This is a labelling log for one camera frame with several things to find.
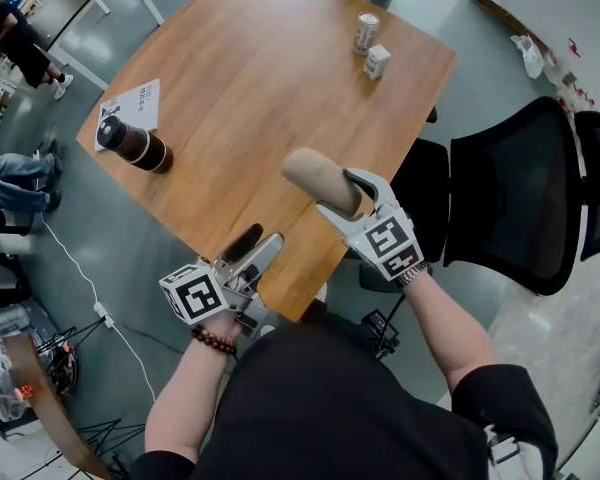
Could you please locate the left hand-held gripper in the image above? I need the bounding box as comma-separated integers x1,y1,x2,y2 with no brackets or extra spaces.
158,223,286,340

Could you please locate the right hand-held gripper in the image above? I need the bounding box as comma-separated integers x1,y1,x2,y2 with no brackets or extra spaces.
315,168,427,283

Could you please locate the beige cylindrical object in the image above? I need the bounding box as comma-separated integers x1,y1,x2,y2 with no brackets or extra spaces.
280,147,364,220

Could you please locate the person's right forearm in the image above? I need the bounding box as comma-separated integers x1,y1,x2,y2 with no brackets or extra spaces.
402,271,497,405

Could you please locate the person's left forearm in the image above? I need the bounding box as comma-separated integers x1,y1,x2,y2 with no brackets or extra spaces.
144,315,242,465

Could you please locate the silver metal wristwatch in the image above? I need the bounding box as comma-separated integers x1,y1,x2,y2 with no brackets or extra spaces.
397,261,432,287

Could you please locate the small white drink carton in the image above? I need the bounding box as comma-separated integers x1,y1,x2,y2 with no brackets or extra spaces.
363,43,393,82

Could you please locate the black mesh office chair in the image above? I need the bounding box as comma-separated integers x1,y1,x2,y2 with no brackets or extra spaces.
349,96,600,360

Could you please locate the wooden table with white legs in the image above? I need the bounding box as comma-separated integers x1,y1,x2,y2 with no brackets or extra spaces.
75,0,458,325

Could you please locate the dark insulated bottle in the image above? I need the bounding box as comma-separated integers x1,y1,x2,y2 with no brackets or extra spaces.
95,114,175,175

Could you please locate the white power strip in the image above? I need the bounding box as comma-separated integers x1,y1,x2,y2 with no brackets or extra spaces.
93,301,117,329

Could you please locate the white drink can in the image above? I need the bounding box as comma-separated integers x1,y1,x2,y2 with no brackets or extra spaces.
352,11,382,58

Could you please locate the white booklet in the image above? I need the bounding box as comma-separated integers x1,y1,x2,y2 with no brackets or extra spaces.
93,78,162,154

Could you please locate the person's black shirt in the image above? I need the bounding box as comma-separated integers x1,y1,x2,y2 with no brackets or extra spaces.
132,312,559,480

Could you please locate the white plastic bag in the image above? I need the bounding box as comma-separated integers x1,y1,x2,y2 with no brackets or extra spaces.
509,34,547,80

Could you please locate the curved wooden desk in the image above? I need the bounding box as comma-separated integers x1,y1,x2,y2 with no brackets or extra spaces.
7,332,112,480

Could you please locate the brown wooden bead bracelet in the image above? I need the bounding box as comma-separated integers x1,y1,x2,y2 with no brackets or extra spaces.
190,323,239,357

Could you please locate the white power cable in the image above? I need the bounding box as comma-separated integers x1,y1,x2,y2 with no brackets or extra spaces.
39,212,158,402

